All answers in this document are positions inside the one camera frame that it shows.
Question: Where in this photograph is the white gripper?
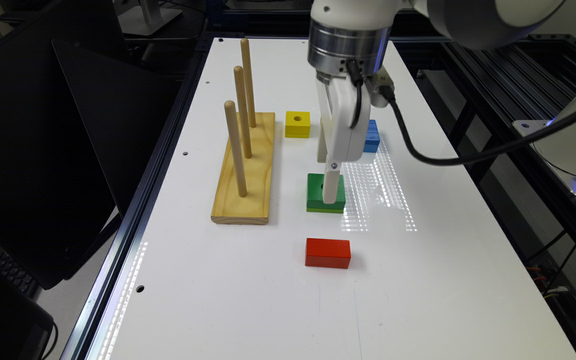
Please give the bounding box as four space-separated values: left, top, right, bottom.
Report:
316 72 394 204

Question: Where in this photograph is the green wooden block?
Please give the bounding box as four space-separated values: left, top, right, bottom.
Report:
306 173 346 213

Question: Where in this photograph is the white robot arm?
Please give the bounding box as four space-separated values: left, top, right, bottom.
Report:
307 0 563 204

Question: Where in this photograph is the yellow wooden block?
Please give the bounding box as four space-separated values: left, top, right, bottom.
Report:
285 111 311 138

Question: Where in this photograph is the blue wooden block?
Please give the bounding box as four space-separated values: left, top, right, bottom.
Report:
364 119 380 153

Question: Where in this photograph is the red wooden block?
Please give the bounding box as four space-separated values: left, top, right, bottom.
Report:
305 238 352 269

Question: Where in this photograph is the wooden peg base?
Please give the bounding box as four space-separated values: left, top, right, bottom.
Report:
211 112 275 225

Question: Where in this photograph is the front wooden peg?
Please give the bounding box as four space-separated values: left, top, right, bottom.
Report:
224 100 247 197

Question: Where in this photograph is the wooden peg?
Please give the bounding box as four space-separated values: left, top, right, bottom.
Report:
240 38 256 128
224 100 247 197
233 66 252 159

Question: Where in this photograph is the middle wooden peg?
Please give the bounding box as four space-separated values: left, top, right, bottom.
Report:
233 66 252 159

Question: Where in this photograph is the rear wooden peg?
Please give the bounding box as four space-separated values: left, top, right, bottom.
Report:
240 38 256 128

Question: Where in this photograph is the silver monitor stand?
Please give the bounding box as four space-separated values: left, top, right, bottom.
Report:
118 0 183 36

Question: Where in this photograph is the black monitor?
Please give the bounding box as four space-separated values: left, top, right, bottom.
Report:
0 0 178 289

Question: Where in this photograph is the black keyboard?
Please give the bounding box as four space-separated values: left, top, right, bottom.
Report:
0 248 38 300

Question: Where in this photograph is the black camera cable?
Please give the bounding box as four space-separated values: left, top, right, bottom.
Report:
345 58 576 167

